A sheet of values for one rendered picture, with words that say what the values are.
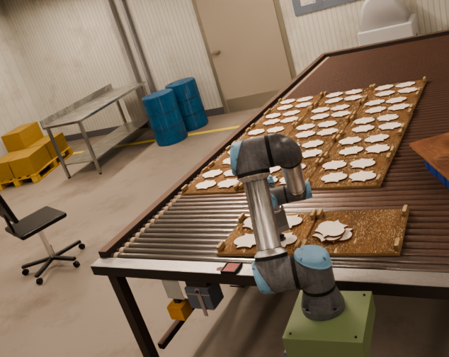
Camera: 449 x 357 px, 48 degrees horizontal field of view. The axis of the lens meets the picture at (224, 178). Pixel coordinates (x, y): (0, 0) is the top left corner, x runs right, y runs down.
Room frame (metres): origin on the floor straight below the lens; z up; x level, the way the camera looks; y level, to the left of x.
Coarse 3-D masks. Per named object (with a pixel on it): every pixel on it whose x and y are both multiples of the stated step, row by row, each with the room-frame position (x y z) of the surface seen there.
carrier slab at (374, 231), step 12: (324, 216) 2.11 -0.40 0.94; (336, 216) 2.07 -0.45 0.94; (348, 216) 2.04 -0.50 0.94; (360, 216) 2.01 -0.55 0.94; (372, 216) 1.98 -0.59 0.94; (384, 216) 1.94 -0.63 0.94; (396, 216) 1.91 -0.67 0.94; (360, 228) 1.91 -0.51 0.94; (372, 228) 1.88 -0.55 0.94; (384, 228) 1.85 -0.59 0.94; (396, 228) 1.82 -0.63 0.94; (312, 240) 1.93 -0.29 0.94; (348, 240) 1.84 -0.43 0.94; (360, 240) 1.81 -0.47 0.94; (372, 240) 1.79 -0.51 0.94; (384, 240) 1.76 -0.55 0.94; (336, 252) 1.78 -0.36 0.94; (348, 252) 1.75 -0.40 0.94; (360, 252) 1.73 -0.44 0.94; (372, 252) 1.71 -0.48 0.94; (384, 252) 1.68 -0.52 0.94; (396, 252) 1.66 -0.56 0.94
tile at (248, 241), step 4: (244, 236) 2.14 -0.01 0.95; (248, 236) 2.12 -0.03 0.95; (252, 236) 2.11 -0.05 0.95; (236, 240) 2.12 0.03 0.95; (240, 240) 2.11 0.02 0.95; (244, 240) 2.09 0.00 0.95; (248, 240) 2.08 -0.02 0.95; (252, 240) 2.07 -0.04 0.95; (236, 244) 2.08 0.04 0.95; (240, 244) 2.07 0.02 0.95; (244, 244) 2.06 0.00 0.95; (248, 244) 2.05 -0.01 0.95; (252, 244) 2.04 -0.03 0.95; (240, 248) 2.05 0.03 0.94; (244, 248) 2.04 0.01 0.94; (248, 248) 2.03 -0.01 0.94
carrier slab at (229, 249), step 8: (248, 216) 2.35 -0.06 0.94; (304, 216) 2.17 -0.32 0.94; (240, 224) 2.29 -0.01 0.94; (304, 224) 2.09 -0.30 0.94; (312, 224) 2.07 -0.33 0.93; (232, 232) 2.23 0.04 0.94; (240, 232) 2.20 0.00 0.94; (248, 232) 2.18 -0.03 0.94; (288, 232) 2.06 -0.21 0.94; (296, 232) 2.04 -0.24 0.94; (304, 232) 2.02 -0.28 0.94; (232, 240) 2.15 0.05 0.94; (224, 248) 2.10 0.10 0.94; (232, 248) 2.08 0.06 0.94; (256, 248) 2.01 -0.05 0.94; (288, 248) 1.93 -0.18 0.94
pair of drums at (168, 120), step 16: (192, 80) 7.91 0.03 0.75; (144, 96) 7.72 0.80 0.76; (160, 96) 7.38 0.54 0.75; (176, 96) 7.81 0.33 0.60; (192, 96) 7.82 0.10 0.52; (160, 112) 7.37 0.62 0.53; (176, 112) 7.47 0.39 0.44; (192, 112) 7.79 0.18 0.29; (160, 128) 7.39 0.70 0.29; (176, 128) 7.40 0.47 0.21; (192, 128) 7.79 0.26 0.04; (160, 144) 7.46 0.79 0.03
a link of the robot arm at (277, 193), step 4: (272, 188) 1.90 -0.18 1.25; (276, 188) 1.89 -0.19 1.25; (280, 188) 1.88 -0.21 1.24; (272, 192) 1.88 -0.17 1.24; (276, 192) 1.87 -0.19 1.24; (280, 192) 1.87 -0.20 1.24; (272, 196) 1.85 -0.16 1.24; (276, 196) 1.86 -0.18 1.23; (280, 196) 1.86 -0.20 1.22; (284, 196) 1.85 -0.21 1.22; (272, 200) 1.84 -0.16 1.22; (276, 200) 1.84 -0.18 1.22; (280, 200) 1.86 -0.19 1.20; (284, 200) 1.86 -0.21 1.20; (276, 204) 1.84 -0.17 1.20; (280, 204) 1.87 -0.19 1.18
